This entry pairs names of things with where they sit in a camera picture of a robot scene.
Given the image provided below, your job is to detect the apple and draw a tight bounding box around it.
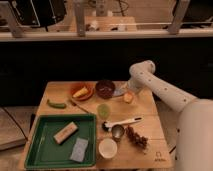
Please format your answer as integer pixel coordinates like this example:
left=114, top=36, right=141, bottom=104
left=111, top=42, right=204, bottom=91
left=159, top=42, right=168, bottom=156
left=123, top=92, right=134, bottom=103

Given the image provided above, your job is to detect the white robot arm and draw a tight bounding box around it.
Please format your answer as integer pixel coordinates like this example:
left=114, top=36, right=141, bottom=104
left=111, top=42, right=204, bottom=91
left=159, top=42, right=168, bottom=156
left=127, top=60, right=213, bottom=171

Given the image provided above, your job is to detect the wooden tray table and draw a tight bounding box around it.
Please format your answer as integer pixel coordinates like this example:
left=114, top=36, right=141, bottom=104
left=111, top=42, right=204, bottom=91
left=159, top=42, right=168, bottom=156
left=18, top=81, right=173, bottom=171

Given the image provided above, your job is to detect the green plastic tray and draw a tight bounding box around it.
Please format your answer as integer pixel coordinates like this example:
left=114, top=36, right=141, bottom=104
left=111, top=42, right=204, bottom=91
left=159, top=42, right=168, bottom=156
left=24, top=114, right=96, bottom=170

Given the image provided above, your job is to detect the dark red bowl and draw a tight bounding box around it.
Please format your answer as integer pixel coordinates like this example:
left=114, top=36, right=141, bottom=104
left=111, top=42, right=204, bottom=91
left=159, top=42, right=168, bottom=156
left=95, top=80, right=115, bottom=99

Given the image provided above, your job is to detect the light green cup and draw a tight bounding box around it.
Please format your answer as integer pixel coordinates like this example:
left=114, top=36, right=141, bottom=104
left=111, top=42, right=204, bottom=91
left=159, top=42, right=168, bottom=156
left=97, top=104, right=110, bottom=119

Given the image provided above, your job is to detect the small metal cup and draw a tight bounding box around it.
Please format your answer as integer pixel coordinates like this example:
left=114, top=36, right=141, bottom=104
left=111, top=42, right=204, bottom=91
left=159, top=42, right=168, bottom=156
left=111, top=125, right=125, bottom=141

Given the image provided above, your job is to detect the yellow corn cob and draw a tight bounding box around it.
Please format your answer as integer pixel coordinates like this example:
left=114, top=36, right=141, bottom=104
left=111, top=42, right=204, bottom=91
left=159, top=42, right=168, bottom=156
left=73, top=87, right=89, bottom=98

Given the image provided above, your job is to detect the bunch of dark grapes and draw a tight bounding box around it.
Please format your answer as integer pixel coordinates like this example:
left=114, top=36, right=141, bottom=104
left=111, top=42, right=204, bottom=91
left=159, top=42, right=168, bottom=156
left=125, top=126, right=148, bottom=154

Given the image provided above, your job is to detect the brown fork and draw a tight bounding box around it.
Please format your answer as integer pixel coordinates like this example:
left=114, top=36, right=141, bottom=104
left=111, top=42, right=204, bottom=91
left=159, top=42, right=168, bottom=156
left=69, top=99, right=90, bottom=114

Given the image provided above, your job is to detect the white cup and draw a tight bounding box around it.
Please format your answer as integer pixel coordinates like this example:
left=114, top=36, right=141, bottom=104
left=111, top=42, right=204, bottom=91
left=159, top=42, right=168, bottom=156
left=98, top=138, right=117, bottom=159

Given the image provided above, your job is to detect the wooden block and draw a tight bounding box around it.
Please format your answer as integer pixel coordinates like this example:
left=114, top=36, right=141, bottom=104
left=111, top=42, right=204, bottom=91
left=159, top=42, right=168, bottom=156
left=54, top=122, right=78, bottom=144

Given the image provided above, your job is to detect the green cucumber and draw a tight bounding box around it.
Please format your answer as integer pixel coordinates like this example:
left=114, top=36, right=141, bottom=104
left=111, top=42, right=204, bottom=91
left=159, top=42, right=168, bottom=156
left=47, top=99, right=67, bottom=109

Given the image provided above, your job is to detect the blue grey sponge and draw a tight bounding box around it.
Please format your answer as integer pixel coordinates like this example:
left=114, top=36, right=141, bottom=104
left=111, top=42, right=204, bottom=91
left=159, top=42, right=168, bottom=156
left=70, top=138, right=89, bottom=162

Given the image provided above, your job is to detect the grey board at left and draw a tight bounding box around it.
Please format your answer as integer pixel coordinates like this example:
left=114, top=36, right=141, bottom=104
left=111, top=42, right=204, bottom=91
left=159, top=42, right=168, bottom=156
left=0, top=107, right=28, bottom=151

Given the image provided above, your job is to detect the black box top left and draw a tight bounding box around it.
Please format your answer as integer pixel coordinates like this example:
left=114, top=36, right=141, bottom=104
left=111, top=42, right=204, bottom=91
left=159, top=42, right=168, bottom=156
left=8, top=0, right=66, bottom=27

